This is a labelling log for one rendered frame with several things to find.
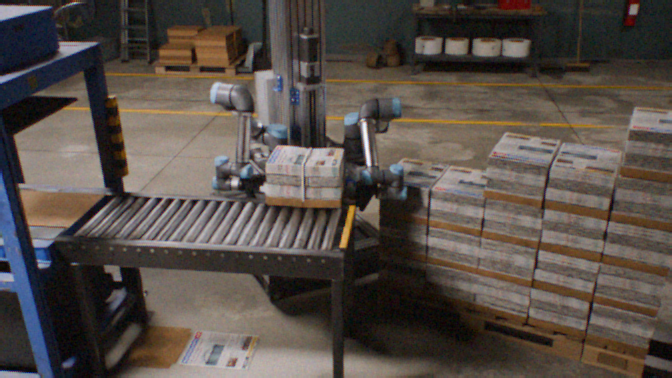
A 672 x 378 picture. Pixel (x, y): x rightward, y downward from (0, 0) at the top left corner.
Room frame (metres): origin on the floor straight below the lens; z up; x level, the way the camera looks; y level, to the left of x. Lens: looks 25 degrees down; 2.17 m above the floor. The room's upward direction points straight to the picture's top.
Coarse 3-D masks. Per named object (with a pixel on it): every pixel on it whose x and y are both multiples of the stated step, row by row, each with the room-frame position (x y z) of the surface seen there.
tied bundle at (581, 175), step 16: (576, 144) 2.99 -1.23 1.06; (560, 160) 2.77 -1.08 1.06; (576, 160) 2.77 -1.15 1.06; (592, 160) 2.77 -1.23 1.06; (608, 160) 2.77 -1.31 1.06; (560, 176) 2.68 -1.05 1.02; (576, 176) 2.65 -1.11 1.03; (592, 176) 2.61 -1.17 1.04; (608, 176) 2.59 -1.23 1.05; (560, 192) 2.67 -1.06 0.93; (576, 192) 2.64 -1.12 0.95; (592, 192) 2.61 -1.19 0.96; (608, 192) 2.58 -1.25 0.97; (592, 208) 2.61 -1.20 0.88; (608, 208) 2.58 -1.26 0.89
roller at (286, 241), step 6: (294, 210) 2.77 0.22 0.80; (300, 210) 2.77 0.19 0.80; (294, 216) 2.70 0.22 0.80; (300, 216) 2.72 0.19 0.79; (294, 222) 2.64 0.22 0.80; (288, 228) 2.57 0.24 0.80; (294, 228) 2.58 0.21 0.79; (288, 234) 2.51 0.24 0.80; (294, 234) 2.55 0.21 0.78; (282, 240) 2.46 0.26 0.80; (288, 240) 2.46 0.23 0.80; (282, 246) 2.40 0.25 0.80; (288, 246) 2.42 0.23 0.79
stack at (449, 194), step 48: (432, 192) 2.95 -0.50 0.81; (480, 192) 2.90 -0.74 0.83; (384, 240) 3.07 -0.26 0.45; (432, 240) 2.94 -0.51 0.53; (480, 240) 2.83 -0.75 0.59; (576, 240) 2.63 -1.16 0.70; (384, 288) 3.06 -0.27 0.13; (432, 288) 2.93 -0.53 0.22; (480, 288) 2.81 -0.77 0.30; (528, 288) 2.71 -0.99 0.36; (576, 288) 2.61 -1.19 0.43
